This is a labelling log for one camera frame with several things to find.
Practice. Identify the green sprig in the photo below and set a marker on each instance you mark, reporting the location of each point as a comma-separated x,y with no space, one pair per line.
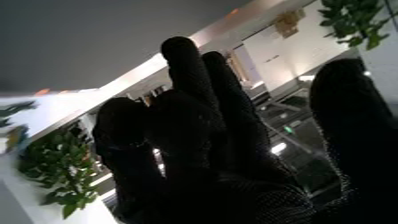
15,136
19,108

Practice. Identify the green leafy plant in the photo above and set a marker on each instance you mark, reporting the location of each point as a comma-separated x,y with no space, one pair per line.
60,166
356,20

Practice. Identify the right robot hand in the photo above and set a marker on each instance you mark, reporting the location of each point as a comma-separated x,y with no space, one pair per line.
197,160

